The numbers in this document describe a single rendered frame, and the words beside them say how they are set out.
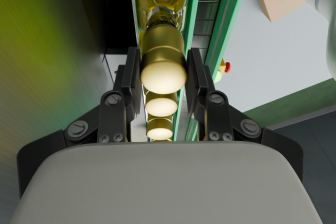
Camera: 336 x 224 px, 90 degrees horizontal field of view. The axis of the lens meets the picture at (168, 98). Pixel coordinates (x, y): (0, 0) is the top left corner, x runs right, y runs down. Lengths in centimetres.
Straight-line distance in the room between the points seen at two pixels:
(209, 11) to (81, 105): 33
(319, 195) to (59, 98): 317
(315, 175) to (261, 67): 241
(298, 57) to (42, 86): 107
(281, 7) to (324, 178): 274
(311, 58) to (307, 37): 16
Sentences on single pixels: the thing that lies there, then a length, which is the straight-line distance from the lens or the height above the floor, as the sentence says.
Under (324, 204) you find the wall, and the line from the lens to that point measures 321.
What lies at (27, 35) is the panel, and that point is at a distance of 20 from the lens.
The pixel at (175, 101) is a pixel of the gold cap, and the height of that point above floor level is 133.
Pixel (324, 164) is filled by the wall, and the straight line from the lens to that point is 328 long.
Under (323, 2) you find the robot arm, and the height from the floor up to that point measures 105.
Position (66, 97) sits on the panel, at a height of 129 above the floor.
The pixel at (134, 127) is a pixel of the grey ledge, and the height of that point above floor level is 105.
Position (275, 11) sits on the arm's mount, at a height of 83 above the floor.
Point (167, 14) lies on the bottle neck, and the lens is 17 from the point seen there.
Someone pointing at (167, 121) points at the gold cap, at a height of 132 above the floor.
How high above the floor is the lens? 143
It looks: 39 degrees down
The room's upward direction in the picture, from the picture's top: 177 degrees clockwise
